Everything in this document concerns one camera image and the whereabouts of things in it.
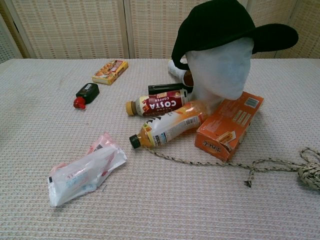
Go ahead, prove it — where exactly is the white foam mannequin head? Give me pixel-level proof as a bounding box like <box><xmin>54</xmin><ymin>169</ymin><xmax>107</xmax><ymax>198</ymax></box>
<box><xmin>185</xmin><ymin>37</ymin><xmax>255</xmax><ymax>112</ymax></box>

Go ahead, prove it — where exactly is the orange cardboard box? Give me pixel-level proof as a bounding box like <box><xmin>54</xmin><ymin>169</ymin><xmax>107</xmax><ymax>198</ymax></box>
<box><xmin>194</xmin><ymin>90</ymin><xmax>265</xmax><ymax>163</ymax></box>

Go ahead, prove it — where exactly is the dark bottle with red cap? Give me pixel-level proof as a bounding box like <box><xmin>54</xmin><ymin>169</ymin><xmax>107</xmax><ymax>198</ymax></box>
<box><xmin>73</xmin><ymin>83</ymin><xmax>100</xmax><ymax>109</ymax></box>

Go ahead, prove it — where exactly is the white plastic bag package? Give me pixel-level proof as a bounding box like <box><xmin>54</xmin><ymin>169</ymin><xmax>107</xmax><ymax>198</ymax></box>
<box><xmin>48</xmin><ymin>131</ymin><xmax>128</xmax><ymax>208</ymax></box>

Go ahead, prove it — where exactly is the beige braided rope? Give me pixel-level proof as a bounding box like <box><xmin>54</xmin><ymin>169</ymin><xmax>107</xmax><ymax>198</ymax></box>
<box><xmin>143</xmin><ymin>146</ymin><xmax>320</xmax><ymax>193</ymax></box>

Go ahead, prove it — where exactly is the yellow snack box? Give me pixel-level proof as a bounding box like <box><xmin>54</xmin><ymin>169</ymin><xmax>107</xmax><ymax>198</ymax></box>
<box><xmin>91</xmin><ymin>59</ymin><xmax>129</xmax><ymax>86</ymax></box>

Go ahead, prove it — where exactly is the woven folding screen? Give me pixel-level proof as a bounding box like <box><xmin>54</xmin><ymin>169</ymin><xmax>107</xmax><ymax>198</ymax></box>
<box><xmin>0</xmin><ymin>0</ymin><xmax>320</xmax><ymax>65</ymax></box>

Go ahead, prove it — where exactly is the white cup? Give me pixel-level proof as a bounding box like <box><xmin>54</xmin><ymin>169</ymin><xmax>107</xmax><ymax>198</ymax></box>
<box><xmin>167</xmin><ymin>57</ymin><xmax>195</xmax><ymax>87</ymax></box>

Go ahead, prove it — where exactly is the Costa coffee bottle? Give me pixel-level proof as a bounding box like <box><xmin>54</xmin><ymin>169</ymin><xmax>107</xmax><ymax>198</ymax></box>
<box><xmin>125</xmin><ymin>89</ymin><xmax>189</xmax><ymax>118</ymax></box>

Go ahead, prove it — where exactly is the black cap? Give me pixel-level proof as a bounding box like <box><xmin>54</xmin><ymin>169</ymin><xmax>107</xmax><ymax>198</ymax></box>
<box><xmin>171</xmin><ymin>0</ymin><xmax>300</xmax><ymax>72</ymax></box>

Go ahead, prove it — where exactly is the woven white tablecloth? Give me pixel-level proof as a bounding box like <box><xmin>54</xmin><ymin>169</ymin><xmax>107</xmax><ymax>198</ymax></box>
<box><xmin>0</xmin><ymin>58</ymin><xmax>320</xmax><ymax>240</ymax></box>

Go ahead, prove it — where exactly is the orange juice bottle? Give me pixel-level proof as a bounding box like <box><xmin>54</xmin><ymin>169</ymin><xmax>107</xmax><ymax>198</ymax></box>
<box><xmin>128</xmin><ymin>99</ymin><xmax>210</xmax><ymax>150</ymax></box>

